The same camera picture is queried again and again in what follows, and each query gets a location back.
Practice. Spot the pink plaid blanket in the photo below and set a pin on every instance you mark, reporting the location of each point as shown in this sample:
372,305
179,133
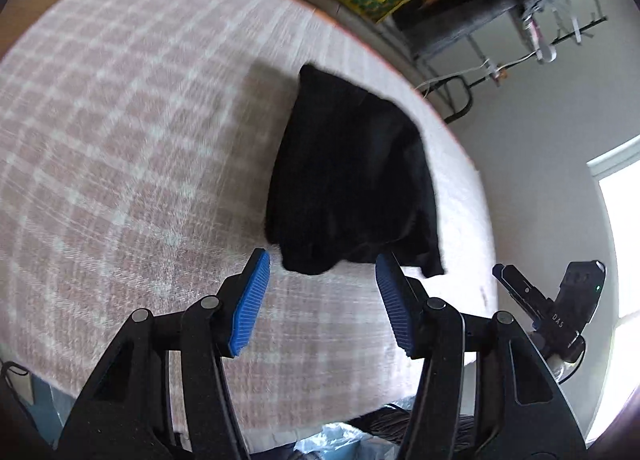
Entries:
125,140

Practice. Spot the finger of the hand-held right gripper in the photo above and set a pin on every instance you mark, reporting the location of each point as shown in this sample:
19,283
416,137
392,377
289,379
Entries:
522,290

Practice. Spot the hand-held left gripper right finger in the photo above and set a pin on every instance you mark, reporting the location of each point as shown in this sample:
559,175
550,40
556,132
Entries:
395,305

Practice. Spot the brown teddy bear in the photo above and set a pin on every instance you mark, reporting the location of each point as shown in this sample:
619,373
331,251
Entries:
500,74

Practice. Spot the window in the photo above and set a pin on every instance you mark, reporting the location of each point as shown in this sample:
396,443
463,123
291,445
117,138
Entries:
622,240

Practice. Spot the clear plastic bags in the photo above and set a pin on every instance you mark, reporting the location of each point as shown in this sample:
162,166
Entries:
335,440

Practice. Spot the black metal clothes rack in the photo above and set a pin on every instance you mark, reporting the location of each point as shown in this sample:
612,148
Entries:
469,100

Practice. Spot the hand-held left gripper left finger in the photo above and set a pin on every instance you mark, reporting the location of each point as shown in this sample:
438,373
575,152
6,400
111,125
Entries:
250,305

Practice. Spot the black sweater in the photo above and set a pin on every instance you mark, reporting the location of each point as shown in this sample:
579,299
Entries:
350,165

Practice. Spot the grey plaid coat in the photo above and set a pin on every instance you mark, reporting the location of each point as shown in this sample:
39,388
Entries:
500,15

